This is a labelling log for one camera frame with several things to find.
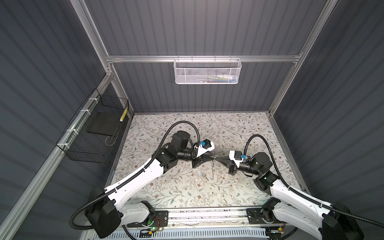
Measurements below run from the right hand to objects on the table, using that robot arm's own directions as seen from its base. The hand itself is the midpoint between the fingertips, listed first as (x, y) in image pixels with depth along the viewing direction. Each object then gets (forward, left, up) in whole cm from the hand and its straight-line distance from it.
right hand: (218, 159), depth 69 cm
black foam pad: (+17, +57, +7) cm, 60 cm away
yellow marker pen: (+24, +51, +6) cm, 56 cm away
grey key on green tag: (+2, +6, -24) cm, 25 cm away
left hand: (+2, +3, +1) cm, 3 cm away
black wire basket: (+10, +62, +6) cm, 63 cm away
